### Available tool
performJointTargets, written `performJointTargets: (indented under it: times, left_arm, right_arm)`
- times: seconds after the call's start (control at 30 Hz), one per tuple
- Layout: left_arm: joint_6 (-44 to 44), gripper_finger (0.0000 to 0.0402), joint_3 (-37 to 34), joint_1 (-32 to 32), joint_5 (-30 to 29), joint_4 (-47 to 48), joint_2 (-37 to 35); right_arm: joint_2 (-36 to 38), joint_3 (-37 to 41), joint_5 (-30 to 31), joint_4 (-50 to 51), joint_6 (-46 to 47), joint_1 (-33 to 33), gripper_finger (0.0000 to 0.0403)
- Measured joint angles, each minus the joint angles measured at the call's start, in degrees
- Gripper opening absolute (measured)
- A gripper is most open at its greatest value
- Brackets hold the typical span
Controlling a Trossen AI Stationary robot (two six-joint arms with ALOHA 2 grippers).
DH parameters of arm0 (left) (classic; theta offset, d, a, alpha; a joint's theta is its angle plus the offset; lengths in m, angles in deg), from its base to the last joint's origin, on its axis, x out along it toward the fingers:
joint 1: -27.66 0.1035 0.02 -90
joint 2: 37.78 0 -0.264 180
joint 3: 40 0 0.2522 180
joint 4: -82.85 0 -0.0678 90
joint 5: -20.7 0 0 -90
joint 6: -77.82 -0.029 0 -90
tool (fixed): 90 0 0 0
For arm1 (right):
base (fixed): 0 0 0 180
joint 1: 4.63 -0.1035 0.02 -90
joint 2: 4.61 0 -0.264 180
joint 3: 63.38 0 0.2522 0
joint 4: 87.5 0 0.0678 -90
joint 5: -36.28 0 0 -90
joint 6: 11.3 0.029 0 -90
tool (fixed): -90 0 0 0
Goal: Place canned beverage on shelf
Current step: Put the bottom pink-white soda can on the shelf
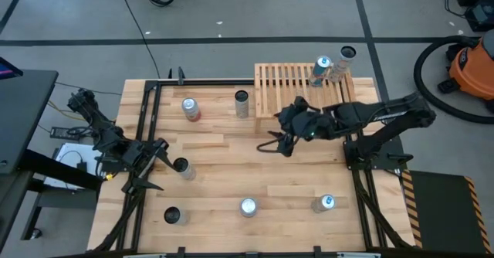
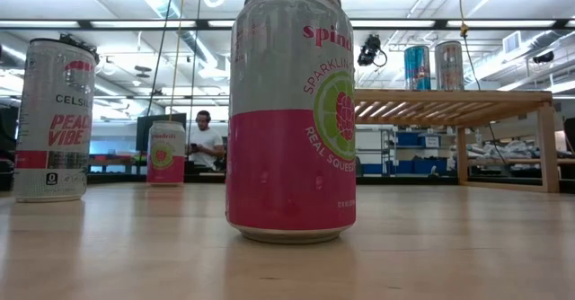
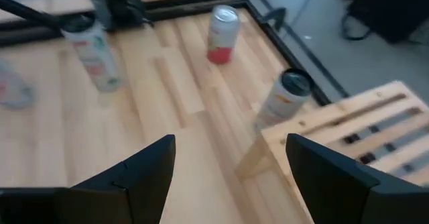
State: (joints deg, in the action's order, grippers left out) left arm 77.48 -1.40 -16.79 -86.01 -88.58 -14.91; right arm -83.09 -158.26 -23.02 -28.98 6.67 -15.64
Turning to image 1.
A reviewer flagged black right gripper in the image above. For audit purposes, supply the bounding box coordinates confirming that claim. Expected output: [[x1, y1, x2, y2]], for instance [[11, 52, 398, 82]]
[[274, 95, 337, 158]]

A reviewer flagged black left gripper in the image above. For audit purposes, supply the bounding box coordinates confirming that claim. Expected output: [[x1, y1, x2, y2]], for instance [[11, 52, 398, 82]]
[[121, 137, 178, 195]]

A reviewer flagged Celsius Peach Vibe can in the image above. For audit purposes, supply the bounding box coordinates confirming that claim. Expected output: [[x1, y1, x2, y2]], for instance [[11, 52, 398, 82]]
[[172, 156, 197, 181]]

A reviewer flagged Celsius Tropical Vibe can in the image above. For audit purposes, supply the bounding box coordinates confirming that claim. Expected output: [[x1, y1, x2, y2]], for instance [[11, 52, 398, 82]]
[[234, 90, 250, 119]]

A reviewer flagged teal blue-tab energy can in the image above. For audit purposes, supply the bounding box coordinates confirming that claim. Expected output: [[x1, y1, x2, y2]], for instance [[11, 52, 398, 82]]
[[308, 55, 333, 88]]

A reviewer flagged tall silver black-top can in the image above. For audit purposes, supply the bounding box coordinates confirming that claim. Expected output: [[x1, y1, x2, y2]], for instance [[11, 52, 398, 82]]
[[327, 45, 357, 83], [163, 205, 191, 226]]

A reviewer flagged pink Spindrift can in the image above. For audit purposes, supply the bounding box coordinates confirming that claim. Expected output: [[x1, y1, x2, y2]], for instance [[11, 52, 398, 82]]
[[239, 197, 259, 219], [181, 97, 201, 123]]

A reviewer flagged wooden slatted shelf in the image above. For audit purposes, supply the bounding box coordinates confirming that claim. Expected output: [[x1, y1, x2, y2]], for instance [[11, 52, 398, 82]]
[[253, 62, 359, 134]]

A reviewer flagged white flat box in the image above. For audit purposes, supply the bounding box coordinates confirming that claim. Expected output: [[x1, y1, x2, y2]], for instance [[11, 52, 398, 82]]
[[44, 141, 107, 192]]

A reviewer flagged silver blue-tab energy can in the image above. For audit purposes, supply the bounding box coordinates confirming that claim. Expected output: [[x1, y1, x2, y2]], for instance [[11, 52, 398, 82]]
[[310, 194, 337, 214]]

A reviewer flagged black power adapter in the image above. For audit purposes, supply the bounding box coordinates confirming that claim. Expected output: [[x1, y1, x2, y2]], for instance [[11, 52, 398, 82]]
[[49, 125, 81, 141]]

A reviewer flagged orange shop vacuum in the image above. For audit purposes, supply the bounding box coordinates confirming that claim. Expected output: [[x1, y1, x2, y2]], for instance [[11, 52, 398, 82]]
[[412, 35, 494, 126], [438, 29, 494, 112]]

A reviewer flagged black desk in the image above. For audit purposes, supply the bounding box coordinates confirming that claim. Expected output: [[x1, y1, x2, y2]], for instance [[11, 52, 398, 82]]
[[0, 69, 103, 251]]

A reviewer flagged black hazard-striped floor mat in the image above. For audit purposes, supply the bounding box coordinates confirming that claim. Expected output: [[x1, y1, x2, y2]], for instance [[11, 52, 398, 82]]
[[401, 169, 494, 256]]

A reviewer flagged blue screen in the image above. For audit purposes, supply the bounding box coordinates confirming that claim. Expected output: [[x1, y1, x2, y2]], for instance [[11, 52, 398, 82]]
[[0, 56, 23, 80]]

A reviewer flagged black equipment case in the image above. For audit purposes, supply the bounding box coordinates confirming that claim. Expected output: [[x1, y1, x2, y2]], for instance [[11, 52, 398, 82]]
[[443, 0, 494, 33]]

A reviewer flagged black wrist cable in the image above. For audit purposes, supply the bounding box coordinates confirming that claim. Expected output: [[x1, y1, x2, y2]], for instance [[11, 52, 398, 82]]
[[256, 132, 286, 154]]

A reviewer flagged black metal table frame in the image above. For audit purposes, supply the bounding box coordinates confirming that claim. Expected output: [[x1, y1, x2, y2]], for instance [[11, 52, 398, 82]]
[[87, 78, 416, 258]]

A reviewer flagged long black floor cable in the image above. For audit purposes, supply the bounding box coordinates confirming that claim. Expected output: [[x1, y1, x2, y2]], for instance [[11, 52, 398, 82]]
[[115, 0, 161, 80]]

